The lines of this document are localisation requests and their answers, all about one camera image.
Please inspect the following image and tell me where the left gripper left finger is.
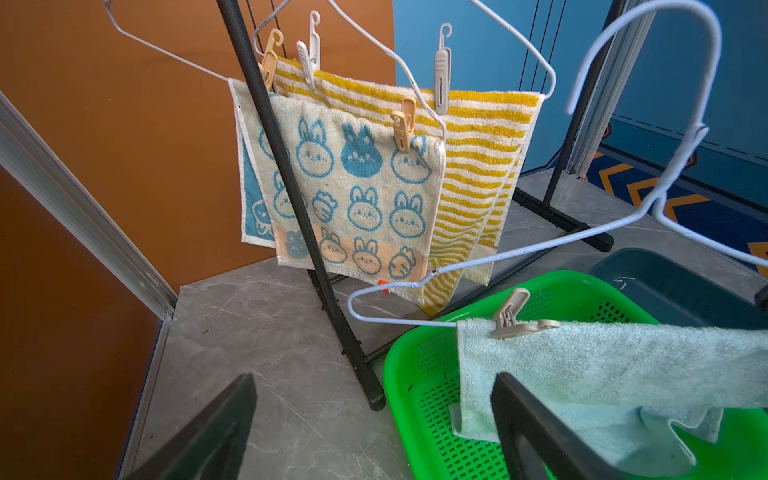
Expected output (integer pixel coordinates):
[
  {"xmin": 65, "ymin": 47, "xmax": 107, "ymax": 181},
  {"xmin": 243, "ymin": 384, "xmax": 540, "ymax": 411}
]
[{"xmin": 129, "ymin": 374, "xmax": 257, "ymax": 479}]

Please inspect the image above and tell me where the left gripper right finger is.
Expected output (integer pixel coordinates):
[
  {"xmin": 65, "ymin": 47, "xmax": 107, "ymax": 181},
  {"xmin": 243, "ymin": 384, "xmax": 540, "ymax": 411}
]
[{"xmin": 491, "ymin": 372, "xmax": 624, "ymax": 480}]

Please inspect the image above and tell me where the light green towel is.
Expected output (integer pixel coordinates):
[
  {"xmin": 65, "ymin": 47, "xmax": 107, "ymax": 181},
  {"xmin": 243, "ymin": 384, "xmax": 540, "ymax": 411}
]
[{"xmin": 451, "ymin": 319, "xmax": 767, "ymax": 477}]

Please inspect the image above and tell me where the beige clothespin towel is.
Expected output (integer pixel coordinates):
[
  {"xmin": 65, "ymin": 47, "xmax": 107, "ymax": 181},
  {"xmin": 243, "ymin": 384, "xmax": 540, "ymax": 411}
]
[{"xmin": 489, "ymin": 288, "xmax": 561, "ymax": 340}]

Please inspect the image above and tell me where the dark teal tray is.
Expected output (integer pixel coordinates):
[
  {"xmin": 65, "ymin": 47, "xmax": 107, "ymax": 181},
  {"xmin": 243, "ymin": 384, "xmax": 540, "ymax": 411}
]
[{"xmin": 589, "ymin": 248, "xmax": 767, "ymax": 330}]

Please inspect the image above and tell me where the green plastic basket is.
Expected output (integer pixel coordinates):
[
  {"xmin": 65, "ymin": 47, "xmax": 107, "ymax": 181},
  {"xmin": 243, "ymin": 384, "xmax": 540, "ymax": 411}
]
[{"xmin": 383, "ymin": 271, "xmax": 767, "ymax": 479}]

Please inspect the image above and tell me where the black clothes rack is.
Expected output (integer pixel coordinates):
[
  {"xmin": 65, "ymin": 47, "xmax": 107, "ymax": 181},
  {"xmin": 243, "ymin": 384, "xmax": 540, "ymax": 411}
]
[{"xmin": 217, "ymin": 0, "xmax": 608, "ymax": 411}]

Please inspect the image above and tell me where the bunny pattern towel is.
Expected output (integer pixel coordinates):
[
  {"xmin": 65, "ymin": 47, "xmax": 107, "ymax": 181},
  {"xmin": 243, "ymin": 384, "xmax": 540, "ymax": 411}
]
[{"xmin": 229, "ymin": 79, "xmax": 446, "ymax": 284}]

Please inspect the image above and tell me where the yellow striped towel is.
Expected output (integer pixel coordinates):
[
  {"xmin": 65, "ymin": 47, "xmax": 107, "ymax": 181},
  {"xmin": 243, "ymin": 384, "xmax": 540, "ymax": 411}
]
[{"xmin": 272, "ymin": 55, "xmax": 546, "ymax": 317}]

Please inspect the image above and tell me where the orange clothespin lower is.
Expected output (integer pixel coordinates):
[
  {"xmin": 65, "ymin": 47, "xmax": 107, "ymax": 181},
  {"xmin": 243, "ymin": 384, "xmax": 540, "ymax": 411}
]
[{"xmin": 390, "ymin": 97, "xmax": 416, "ymax": 153}]

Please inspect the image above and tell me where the orange clothespin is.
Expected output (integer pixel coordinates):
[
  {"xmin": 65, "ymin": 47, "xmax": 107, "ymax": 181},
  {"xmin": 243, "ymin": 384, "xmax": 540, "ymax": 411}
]
[
  {"xmin": 390, "ymin": 97, "xmax": 416, "ymax": 153},
  {"xmin": 260, "ymin": 28, "xmax": 284, "ymax": 90}
]

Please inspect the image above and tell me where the white clothespin lower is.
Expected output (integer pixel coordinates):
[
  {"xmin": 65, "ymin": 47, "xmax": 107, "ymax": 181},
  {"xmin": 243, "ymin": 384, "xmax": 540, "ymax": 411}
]
[{"xmin": 434, "ymin": 23, "xmax": 452, "ymax": 115}]

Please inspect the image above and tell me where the white clothespin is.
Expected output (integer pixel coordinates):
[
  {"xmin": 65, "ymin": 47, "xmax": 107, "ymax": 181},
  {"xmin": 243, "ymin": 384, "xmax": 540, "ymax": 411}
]
[
  {"xmin": 434, "ymin": 23, "xmax": 452, "ymax": 115},
  {"xmin": 296, "ymin": 10, "xmax": 321, "ymax": 91}
]

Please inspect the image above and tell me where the orange clothespin upper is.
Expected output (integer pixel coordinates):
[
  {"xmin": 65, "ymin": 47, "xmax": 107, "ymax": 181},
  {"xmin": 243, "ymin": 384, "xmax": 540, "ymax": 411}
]
[{"xmin": 260, "ymin": 28, "xmax": 284, "ymax": 90}]

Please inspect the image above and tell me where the white clothespin upper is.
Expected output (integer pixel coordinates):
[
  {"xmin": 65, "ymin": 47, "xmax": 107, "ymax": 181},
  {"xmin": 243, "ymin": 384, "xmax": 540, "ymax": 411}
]
[{"xmin": 296, "ymin": 10, "xmax": 321, "ymax": 91}]

